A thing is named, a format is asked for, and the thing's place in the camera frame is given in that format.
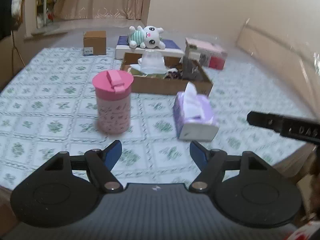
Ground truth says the pink lidded cup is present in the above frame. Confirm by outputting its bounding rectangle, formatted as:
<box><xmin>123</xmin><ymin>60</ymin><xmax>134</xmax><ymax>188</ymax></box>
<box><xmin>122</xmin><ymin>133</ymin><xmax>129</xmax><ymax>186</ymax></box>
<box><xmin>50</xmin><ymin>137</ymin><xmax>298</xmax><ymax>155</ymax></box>
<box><xmin>92</xmin><ymin>69</ymin><xmax>134</xmax><ymax>134</ymax></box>

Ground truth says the open brown cardboard tray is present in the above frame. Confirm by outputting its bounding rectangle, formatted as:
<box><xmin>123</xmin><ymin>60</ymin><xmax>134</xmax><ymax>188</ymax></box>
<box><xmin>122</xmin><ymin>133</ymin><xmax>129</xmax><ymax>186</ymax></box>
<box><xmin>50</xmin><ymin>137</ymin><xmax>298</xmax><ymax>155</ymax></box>
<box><xmin>120</xmin><ymin>53</ymin><xmax>213</xmax><ymax>96</ymax></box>

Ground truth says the purple tissue pack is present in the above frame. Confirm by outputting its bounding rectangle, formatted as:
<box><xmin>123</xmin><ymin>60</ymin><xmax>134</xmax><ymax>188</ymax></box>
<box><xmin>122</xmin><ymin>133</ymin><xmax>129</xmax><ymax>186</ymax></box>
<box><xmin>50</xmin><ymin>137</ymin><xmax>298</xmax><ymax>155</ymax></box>
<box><xmin>172</xmin><ymin>82</ymin><xmax>219</xmax><ymax>142</ymax></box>

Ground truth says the thick red white book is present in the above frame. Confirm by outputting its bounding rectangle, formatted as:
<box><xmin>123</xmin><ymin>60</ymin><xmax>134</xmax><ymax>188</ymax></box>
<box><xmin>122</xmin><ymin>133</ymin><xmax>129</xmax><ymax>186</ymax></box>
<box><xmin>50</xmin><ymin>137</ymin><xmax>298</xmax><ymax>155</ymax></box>
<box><xmin>185</xmin><ymin>48</ymin><xmax>228</xmax><ymax>70</ymax></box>

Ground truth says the blue and white flat box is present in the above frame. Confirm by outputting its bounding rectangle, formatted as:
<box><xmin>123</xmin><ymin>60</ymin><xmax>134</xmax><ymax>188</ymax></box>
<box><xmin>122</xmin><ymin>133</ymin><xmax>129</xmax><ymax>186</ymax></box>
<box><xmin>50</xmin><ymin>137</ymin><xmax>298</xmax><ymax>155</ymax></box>
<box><xmin>115</xmin><ymin>36</ymin><xmax>184</xmax><ymax>60</ymax></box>

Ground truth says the pink cover book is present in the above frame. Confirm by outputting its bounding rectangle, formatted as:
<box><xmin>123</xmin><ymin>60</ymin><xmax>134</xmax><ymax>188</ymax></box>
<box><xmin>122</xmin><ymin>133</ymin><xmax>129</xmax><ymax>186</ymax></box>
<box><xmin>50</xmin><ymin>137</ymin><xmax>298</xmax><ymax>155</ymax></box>
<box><xmin>185</xmin><ymin>37</ymin><xmax>227</xmax><ymax>55</ymax></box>

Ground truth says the wooden headboard in plastic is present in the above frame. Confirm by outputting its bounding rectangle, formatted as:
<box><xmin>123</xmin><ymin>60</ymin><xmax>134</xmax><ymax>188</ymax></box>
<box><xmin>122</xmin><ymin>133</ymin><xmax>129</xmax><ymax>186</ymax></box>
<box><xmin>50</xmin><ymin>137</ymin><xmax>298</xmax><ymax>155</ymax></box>
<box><xmin>235</xmin><ymin>20</ymin><xmax>319</xmax><ymax>118</ymax></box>

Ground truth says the light blue face mask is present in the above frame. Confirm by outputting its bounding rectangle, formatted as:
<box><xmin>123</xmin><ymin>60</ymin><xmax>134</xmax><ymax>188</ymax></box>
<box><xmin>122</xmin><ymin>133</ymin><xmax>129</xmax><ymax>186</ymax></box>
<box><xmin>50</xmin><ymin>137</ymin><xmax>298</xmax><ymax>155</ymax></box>
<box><xmin>138</xmin><ymin>49</ymin><xmax>167</xmax><ymax>74</ymax></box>

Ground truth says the white bunny plush toy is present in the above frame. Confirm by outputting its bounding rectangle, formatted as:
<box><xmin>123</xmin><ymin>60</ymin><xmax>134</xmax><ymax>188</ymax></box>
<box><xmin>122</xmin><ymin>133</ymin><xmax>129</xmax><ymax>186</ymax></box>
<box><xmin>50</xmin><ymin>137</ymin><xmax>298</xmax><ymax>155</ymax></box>
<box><xmin>128</xmin><ymin>25</ymin><xmax>165</xmax><ymax>49</ymax></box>

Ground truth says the dark grey cloth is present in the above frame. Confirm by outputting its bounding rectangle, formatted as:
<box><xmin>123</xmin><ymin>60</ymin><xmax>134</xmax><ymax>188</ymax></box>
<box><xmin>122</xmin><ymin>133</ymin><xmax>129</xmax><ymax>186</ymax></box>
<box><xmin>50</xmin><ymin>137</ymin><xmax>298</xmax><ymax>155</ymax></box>
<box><xmin>164</xmin><ymin>55</ymin><xmax>205</xmax><ymax>82</ymax></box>

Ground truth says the small brown cardboard box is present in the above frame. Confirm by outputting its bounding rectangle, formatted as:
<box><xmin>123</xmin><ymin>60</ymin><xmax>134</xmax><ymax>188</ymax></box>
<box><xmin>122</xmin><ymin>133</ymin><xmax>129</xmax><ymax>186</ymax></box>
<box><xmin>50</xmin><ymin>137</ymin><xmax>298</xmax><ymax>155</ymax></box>
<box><xmin>83</xmin><ymin>31</ymin><xmax>106</xmax><ymax>56</ymax></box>

